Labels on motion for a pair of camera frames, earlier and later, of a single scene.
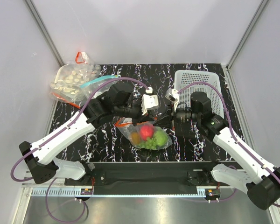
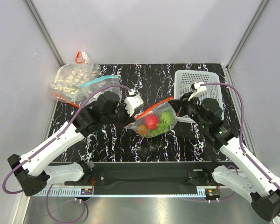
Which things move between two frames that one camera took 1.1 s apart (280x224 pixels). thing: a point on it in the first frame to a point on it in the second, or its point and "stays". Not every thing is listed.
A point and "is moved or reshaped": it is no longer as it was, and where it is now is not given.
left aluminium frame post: (39, 22) stays
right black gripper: (176, 122) to (179, 105)
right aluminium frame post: (261, 6) stays
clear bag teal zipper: (87, 88) stays
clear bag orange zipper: (144, 135) is moved or reshaped
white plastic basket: (183, 78) stays
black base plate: (147, 178) stays
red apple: (146, 131) is moved or reshaped
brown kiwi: (135, 137) to (142, 129)
